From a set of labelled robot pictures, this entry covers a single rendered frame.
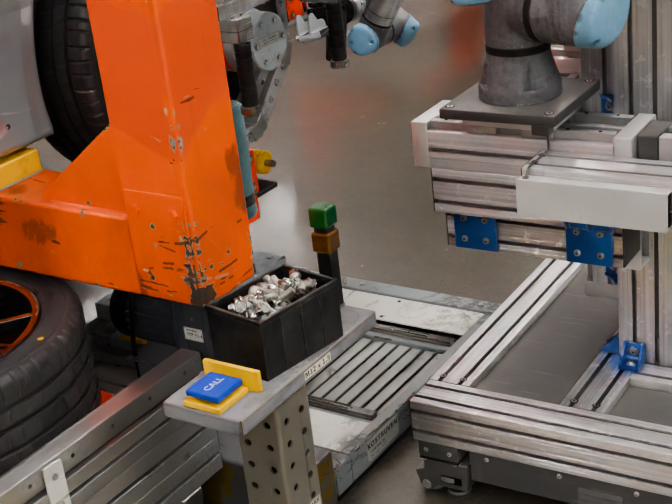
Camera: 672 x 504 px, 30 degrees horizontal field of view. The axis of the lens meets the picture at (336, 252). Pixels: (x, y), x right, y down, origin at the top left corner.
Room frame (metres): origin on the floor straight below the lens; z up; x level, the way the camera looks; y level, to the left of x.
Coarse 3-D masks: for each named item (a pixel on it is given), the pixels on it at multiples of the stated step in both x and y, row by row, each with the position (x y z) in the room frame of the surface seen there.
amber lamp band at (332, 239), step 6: (336, 228) 2.16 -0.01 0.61; (312, 234) 2.15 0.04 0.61; (318, 234) 2.15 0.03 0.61; (324, 234) 2.14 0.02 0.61; (330, 234) 2.14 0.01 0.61; (336, 234) 2.16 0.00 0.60; (312, 240) 2.15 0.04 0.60; (318, 240) 2.14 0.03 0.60; (324, 240) 2.14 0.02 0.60; (330, 240) 2.14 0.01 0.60; (336, 240) 2.15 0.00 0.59; (318, 246) 2.15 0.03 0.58; (324, 246) 2.14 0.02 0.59; (330, 246) 2.14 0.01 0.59; (336, 246) 2.15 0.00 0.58; (318, 252) 2.15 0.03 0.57; (324, 252) 2.14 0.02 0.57; (330, 252) 2.14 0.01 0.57
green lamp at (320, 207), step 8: (312, 208) 2.15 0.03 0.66; (320, 208) 2.15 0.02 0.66; (328, 208) 2.15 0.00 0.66; (312, 216) 2.15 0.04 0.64; (320, 216) 2.14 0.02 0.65; (328, 216) 2.14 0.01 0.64; (336, 216) 2.16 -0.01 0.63; (312, 224) 2.15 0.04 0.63; (320, 224) 2.14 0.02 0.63; (328, 224) 2.14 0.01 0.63
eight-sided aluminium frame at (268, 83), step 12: (276, 0) 2.95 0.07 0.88; (276, 12) 2.95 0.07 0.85; (288, 36) 2.98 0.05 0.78; (288, 48) 2.97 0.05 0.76; (288, 60) 2.96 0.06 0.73; (264, 72) 2.95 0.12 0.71; (276, 72) 2.92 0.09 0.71; (264, 84) 2.91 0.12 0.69; (276, 84) 2.93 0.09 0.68; (264, 96) 2.88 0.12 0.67; (276, 96) 2.91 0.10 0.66; (264, 108) 2.87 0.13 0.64; (252, 120) 2.85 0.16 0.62; (264, 120) 2.86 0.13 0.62; (252, 132) 2.82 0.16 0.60
